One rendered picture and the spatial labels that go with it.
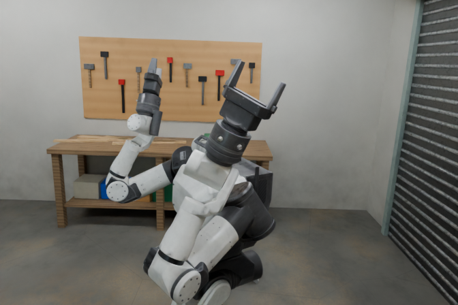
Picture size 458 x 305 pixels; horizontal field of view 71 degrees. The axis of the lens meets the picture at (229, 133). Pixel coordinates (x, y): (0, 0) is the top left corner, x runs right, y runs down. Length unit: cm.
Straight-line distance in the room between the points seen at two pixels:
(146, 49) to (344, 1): 220
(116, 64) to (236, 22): 139
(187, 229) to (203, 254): 11
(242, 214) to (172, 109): 290
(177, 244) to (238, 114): 32
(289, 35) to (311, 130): 111
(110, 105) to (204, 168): 321
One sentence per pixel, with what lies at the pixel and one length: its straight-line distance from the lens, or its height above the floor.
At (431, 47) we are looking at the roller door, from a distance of 331.
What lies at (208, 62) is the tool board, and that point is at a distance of 362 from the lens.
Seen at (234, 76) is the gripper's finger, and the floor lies 170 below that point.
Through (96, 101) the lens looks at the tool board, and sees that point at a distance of 393.
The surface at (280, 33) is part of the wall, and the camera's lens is 369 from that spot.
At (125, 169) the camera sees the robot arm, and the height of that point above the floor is 132.
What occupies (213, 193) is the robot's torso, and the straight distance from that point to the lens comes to 98.
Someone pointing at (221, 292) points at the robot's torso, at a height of 95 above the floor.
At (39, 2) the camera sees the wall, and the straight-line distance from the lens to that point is 420.
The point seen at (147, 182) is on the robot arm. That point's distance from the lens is 128.
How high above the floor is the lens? 174
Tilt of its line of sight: 13 degrees down
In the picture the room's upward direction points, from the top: 2 degrees clockwise
